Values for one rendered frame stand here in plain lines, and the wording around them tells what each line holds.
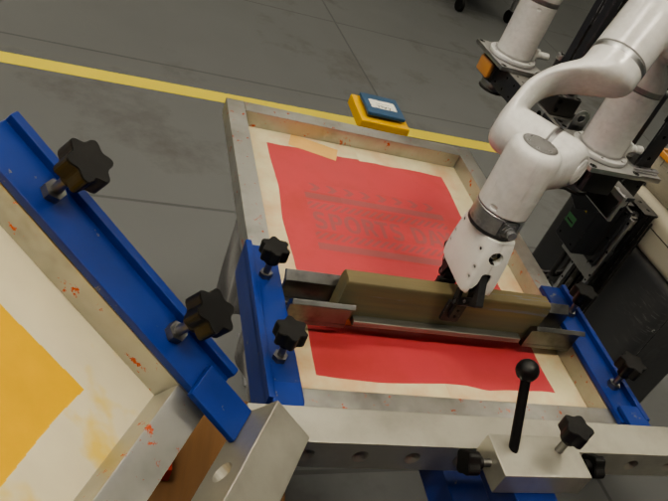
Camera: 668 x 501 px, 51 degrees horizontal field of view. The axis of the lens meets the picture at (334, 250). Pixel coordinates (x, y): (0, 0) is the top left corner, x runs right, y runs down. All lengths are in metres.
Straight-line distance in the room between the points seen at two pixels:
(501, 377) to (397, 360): 0.18
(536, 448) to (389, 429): 0.18
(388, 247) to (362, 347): 0.28
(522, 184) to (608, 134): 0.64
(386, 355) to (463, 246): 0.20
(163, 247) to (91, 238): 1.97
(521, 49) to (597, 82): 0.82
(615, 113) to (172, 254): 1.62
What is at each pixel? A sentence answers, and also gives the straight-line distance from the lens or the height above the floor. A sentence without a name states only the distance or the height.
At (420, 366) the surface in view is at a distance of 1.08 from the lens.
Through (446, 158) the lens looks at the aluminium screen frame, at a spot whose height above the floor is 0.98.
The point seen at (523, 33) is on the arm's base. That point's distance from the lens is 1.87.
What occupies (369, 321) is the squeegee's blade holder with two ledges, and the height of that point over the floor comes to 1.00.
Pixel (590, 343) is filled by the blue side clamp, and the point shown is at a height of 1.00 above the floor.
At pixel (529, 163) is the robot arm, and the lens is 0.93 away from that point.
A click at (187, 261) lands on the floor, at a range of 2.57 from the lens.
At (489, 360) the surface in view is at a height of 0.96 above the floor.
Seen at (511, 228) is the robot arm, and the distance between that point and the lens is 0.97.
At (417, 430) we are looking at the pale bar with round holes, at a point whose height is 1.04.
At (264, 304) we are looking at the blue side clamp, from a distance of 0.99.
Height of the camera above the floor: 1.66
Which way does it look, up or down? 35 degrees down
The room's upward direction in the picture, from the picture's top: 24 degrees clockwise
